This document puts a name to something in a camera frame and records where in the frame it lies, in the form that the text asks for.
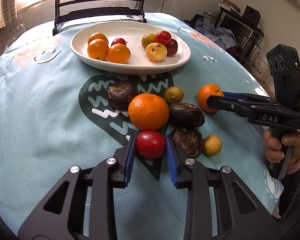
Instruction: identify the white plastic bucket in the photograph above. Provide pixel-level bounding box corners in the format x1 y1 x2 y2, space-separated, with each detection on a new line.
250 53 270 81

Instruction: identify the light blue patterned tablecloth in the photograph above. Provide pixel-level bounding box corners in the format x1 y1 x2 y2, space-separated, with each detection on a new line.
0 13 283 239

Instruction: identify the red cherry tomato left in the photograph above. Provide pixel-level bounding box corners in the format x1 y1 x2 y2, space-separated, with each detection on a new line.
111 38 127 46

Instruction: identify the red cherry tomato right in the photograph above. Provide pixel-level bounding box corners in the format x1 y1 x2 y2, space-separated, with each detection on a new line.
155 30 171 45

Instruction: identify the orange tomato front left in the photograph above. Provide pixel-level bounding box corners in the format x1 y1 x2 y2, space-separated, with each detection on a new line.
87 39 109 61

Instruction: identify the small orange mandarin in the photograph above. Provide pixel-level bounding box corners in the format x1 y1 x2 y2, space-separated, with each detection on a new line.
197 84 224 114

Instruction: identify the person's right hand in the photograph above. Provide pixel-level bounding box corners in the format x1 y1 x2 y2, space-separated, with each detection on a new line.
263 129 300 165

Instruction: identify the black framed painted screen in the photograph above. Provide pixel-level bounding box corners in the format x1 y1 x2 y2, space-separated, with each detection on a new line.
52 0 147 35

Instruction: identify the yellow spotted loquat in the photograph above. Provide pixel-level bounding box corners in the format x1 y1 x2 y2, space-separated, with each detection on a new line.
145 42 167 62

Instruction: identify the large orange mandarin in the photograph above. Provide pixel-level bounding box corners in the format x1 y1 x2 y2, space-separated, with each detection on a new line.
128 93 169 131

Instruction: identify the black metal shelf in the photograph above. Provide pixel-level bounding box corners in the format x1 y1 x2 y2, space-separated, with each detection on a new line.
215 7 264 66

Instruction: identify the yellow-green longan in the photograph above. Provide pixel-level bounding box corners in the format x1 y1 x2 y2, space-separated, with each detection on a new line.
163 86 184 105

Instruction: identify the yellow longan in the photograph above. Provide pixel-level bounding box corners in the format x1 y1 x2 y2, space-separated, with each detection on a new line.
203 134 223 157

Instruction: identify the orange tomato front middle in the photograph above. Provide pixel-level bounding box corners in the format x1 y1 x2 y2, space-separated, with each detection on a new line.
107 43 131 64

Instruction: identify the orange tomato back left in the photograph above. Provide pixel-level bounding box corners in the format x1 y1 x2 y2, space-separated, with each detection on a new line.
87 33 109 44

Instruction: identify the dark water chestnut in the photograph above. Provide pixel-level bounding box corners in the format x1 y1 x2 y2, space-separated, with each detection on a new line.
106 80 139 111
171 127 203 158
169 102 205 128

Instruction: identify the white oval plate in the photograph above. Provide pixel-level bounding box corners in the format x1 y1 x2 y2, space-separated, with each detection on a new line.
70 21 191 75

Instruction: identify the orange tomato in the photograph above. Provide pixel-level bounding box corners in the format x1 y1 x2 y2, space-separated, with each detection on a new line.
87 33 109 44
87 39 109 61
107 43 131 64

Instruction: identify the green-yellow tomato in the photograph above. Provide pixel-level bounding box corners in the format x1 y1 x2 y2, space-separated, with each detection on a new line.
141 34 156 49

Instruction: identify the dark red cherry tomato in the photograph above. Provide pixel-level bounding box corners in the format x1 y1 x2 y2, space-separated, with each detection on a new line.
165 38 178 56

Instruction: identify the blue clothes pile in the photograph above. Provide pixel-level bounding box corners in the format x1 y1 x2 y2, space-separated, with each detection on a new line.
194 17 238 50

